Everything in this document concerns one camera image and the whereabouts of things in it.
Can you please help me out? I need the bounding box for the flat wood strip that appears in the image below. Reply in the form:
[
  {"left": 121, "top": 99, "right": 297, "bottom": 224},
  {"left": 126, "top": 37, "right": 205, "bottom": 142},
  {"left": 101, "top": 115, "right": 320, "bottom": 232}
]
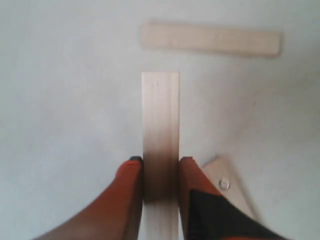
[{"left": 141, "top": 22, "right": 283, "bottom": 58}]

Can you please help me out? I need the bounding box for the wood strip with two magnets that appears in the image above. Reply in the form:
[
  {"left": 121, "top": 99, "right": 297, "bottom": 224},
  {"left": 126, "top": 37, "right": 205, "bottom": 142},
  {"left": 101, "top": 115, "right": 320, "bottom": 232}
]
[{"left": 201, "top": 155, "right": 259, "bottom": 221}]

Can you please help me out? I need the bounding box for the plain wood strip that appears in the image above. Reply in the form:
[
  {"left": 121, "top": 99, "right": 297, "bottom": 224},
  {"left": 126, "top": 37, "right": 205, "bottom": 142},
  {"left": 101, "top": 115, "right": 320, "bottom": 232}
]
[{"left": 141, "top": 71, "right": 180, "bottom": 240}]

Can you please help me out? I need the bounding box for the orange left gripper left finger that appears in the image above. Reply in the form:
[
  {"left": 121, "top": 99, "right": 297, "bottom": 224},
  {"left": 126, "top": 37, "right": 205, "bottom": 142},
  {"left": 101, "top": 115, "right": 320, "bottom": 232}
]
[{"left": 38, "top": 156, "right": 144, "bottom": 240}]

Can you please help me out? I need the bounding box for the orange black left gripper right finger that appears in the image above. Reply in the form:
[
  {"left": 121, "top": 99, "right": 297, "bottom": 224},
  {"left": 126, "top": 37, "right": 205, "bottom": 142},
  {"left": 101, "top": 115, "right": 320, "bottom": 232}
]
[{"left": 177, "top": 156, "right": 284, "bottom": 240}]

